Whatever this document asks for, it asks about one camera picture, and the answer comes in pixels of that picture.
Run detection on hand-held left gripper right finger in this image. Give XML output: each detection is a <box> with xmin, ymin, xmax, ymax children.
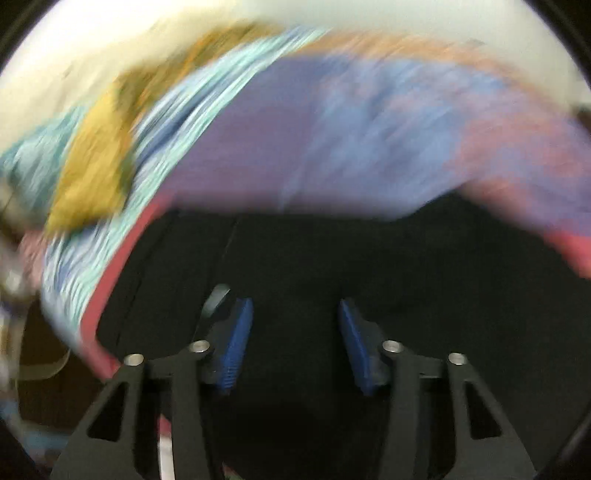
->
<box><xmin>337</xmin><ymin>298</ymin><xmax>536</xmax><ymax>480</ymax></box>

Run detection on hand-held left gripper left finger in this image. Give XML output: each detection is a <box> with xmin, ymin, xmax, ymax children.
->
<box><xmin>50</xmin><ymin>295</ymin><xmax>254</xmax><ymax>480</ymax></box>

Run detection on black pants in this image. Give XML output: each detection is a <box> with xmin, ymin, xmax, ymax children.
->
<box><xmin>95</xmin><ymin>194</ymin><xmax>591</xmax><ymax>480</ymax></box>

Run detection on light blue striped bed sheet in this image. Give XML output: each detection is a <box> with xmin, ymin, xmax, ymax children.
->
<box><xmin>0</xmin><ymin>28</ymin><xmax>333</xmax><ymax>356</ymax></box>

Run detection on yellow floral quilt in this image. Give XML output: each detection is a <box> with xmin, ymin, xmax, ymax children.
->
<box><xmin>46</xmin><ymin>23</ymin><xmax>287</xmax><ymax>232</ymax></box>

